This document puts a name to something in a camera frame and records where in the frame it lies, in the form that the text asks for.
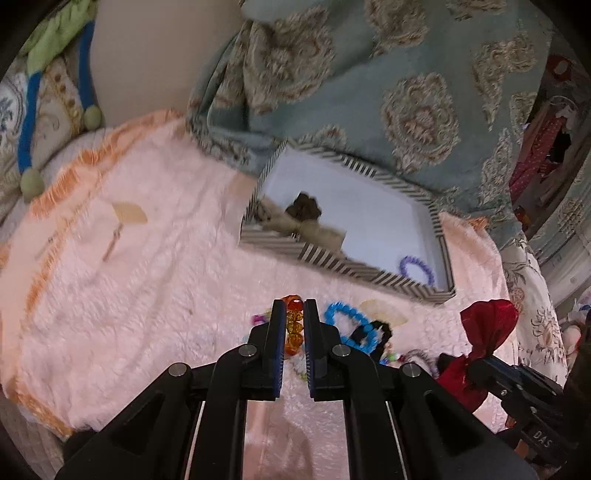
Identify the red satin hair bow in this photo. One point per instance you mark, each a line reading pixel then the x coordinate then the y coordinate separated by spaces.
pixel 487 323

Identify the red patterned hanging dress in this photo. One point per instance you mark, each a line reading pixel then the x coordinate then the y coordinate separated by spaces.
pixel 535 147

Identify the striped jewelry box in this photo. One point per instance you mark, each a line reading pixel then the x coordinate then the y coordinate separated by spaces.
pixel 355 217

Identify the floral embroidered cream pillow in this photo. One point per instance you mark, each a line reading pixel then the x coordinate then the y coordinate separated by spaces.
pixel 51 120

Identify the beige burlap hair bow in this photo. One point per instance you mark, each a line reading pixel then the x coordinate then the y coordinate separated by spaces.
pixel 318 235

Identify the green and blue plush toy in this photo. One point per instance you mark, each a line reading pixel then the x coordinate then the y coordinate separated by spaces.
pixel 30 120

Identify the floral embroidered cream bedspread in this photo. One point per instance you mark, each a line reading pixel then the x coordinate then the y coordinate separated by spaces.
pixel 535 318

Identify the teal damask blanket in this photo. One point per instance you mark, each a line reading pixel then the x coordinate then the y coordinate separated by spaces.
pixel 369 69

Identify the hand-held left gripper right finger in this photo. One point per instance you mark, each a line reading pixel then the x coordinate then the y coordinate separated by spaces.
pixel 310 357

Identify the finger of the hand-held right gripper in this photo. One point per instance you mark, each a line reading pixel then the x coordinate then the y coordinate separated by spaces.
pixel 452 362
pixel 491 376

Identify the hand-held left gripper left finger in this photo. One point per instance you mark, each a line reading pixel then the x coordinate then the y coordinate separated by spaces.
pixel 278 355

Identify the brown scrunchie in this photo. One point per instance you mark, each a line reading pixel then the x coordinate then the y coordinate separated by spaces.
pixel 302 208

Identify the black scrunchie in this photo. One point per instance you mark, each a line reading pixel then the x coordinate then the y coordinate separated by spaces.
pixel 382 328

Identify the pink fringed blanket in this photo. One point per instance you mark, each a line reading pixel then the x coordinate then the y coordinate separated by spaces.
pixel 152 286

